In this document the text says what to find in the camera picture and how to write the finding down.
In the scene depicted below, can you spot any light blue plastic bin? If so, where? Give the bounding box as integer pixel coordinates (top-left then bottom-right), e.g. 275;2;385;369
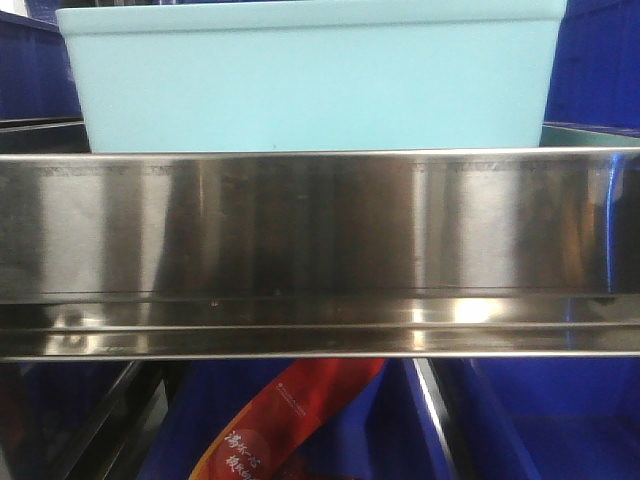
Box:
57;1;567;153

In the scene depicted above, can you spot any dark blue bin lower middle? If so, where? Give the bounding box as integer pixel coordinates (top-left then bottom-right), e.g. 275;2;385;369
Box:
137;359;453;479

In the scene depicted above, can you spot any dark blue bin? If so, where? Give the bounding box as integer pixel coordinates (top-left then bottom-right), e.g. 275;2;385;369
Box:
545;1;639;130
1;12;81;120
436;357;639;479
137;359;453;479

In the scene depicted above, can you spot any dark blue bin lower right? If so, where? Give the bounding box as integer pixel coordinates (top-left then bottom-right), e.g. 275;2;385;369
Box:
436;357;639;479

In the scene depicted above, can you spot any dark blue bin upper right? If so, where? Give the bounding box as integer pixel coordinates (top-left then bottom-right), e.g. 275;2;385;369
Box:
545;1;639;130

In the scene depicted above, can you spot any dark blue bin upper left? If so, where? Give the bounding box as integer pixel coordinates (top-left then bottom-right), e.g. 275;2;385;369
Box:
1;12;81;120

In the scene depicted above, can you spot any red snack package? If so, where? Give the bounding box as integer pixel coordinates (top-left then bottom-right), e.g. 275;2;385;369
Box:
189;358;386;479

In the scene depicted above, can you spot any stainless steel shelf rail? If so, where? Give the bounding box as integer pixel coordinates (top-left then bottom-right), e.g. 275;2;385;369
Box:
1;148;639;360

